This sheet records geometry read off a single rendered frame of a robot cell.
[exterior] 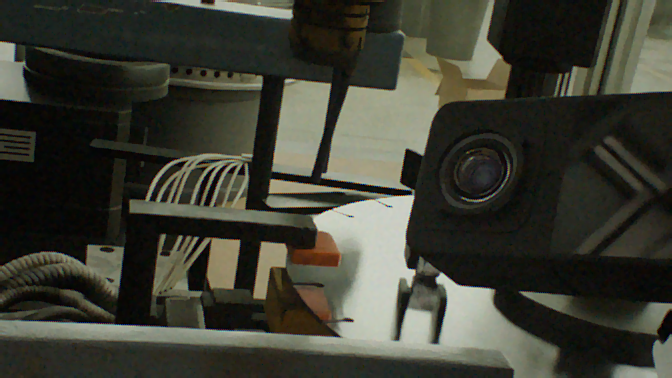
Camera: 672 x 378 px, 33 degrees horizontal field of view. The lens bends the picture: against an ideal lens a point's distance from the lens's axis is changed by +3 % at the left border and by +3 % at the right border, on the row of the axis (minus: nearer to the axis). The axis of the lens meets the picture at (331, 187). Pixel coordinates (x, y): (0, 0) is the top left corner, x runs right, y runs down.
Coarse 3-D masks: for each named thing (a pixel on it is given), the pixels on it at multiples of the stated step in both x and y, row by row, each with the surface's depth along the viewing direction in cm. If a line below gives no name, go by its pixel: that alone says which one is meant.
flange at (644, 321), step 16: (512, 304) 56; (528, 304) 55; (544, 304) 55; (560, 304) 55; (576, 304) 55; (592, 304) 55; (608, 304) 56; (624, 304) 56; (640, 304) 56; (656, 304) 57; (544, 320) 55; (560, 320) 54; (576, 320) 54; (592, 320) 54; (608, 320) 54; (624, 320) 54; (640, 320) 55; (656, 320) 55; (592, 336) 54; (608, 336) 54; (624, 336) 54; (640, 336) 54; (656, 336) 54
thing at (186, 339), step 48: (336, 0) 49; (336, 48) 50; (336, 96) 52; (288, 288) 55; (0, 336) 35; (48, 336) 35; (96, 336) 35; (144, 336) 36; (192, 336) 36; (240, 336) 37; (288, 336) 37
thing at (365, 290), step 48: (336, 240) 62; (384, 240) 63; (336, 288) 55; (384, 288) 56; (432, 288) 57; (480, 288) 58; (336, 336) 50; (384, 336) 50; (432, 336) 51; (480, 336) 52; (528, 336) 53; (576, 336) 54
